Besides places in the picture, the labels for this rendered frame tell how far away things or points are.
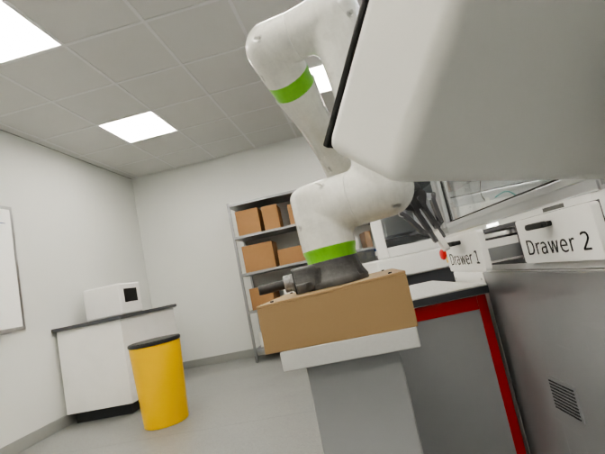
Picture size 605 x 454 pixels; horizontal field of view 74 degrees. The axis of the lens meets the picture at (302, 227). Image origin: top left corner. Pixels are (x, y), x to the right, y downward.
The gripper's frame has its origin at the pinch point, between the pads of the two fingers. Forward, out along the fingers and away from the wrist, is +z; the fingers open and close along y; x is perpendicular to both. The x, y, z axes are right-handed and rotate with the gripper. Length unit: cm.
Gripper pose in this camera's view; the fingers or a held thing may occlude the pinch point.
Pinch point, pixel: (440, 240)
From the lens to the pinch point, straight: 128.2
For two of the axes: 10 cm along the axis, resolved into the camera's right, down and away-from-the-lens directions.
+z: 5.2, 8.4, -1.2
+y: -8.5, 5.2, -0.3
